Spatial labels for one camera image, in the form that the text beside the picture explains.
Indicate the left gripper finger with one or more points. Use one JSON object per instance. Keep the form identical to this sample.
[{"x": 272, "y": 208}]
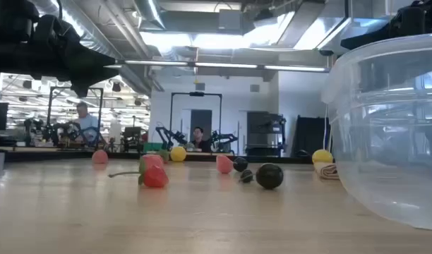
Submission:
[
  {"x": 80, "y": 90},
  {"x": 92, "y": 67}
]

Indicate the clear plastic tupperware container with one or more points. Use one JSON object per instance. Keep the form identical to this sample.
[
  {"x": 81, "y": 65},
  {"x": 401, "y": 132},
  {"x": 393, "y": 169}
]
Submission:
[{"x": 389, "y": 148}]

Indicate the small dark blackberry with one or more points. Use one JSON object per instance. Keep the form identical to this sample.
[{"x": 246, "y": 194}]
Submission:
[{"x": 247, "y": 176}]

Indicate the black panel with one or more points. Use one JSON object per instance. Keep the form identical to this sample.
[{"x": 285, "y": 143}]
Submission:
[{"x": 309, "y": 135}]

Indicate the black equipment rack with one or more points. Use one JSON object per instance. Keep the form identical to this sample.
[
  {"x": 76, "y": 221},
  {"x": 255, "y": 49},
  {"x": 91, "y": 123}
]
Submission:
[{"x": 265, "y": 134}]

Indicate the red strawberry green calyx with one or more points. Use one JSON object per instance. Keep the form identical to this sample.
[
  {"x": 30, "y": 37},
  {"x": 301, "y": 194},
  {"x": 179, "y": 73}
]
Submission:
[{"x": 164, "y": 156}]

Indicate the green box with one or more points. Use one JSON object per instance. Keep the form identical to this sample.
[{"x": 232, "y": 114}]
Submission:
[{"x": 151, "y": 147}]

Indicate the grey door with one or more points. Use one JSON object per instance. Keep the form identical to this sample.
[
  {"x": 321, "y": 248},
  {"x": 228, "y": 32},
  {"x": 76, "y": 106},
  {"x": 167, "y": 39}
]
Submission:
[{"x": 201, "y": 118}]

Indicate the person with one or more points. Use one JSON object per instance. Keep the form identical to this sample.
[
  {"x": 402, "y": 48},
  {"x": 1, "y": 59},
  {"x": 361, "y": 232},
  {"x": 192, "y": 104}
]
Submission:
[
  {"x": 86, "y": 121},
  {"x": 200, "y": 143}
]

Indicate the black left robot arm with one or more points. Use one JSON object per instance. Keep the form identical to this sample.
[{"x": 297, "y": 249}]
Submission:
[{"x": 4, "y": 42}]

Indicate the silver ventilation duct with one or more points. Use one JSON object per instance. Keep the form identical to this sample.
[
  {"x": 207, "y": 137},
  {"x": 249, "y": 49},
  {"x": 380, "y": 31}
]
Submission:
[{"x": 96, "y": 35}]

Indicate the red strawberry long stem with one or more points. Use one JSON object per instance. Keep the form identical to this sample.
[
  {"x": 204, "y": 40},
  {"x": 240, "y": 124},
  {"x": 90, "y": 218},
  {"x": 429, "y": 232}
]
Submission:
[{"x": 155, "y": 176}]

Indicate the yellow lemon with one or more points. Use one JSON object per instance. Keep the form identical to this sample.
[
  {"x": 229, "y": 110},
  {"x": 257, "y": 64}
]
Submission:
[
  {"x": 322, "y": 156},
  {"x": 178, "y": 154}
]

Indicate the ceiling strip light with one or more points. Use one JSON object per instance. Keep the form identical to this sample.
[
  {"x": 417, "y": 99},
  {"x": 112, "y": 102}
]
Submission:
[
  {"x": 226, "y": 65},
  {"x": 294, "y": 68},
  {"x": 156, "y": 63}
]

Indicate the black background gantry frame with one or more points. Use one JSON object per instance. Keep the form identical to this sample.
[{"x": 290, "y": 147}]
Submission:
[
  {"x": 48, "y": 116},
  {"x": 196, "y": 94}
]

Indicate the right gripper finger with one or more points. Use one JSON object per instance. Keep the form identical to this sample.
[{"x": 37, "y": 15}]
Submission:
[{"x": 371, "y": 37}]

